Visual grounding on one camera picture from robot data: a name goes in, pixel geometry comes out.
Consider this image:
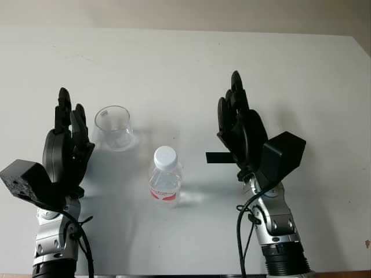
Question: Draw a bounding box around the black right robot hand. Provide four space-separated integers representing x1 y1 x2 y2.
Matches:
216 70 269 182

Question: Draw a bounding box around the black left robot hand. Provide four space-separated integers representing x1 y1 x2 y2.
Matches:
42 87 96 200

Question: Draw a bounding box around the clear water bottle white cap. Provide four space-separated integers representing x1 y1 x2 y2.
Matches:
148 146 184 210

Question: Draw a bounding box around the clear plastic cup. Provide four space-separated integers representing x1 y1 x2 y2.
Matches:
93 105 137 152

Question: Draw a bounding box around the black tape mark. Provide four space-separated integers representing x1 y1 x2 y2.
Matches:
205 151 233 165

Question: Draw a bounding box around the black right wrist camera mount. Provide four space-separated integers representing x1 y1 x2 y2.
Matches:
254 131 307 189

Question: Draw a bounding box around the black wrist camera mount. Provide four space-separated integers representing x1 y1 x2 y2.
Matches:
0 159 68 211
254 131 307 189

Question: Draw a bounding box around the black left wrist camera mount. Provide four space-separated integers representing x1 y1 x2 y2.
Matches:
0 159 68 211

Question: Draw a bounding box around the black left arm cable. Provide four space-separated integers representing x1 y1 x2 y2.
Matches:
61 207 95 278

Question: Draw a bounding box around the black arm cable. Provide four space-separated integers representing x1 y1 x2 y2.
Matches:
235 185 279 277
61 207 95 278

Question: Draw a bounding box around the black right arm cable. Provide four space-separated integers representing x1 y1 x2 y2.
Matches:
235 185 279 277

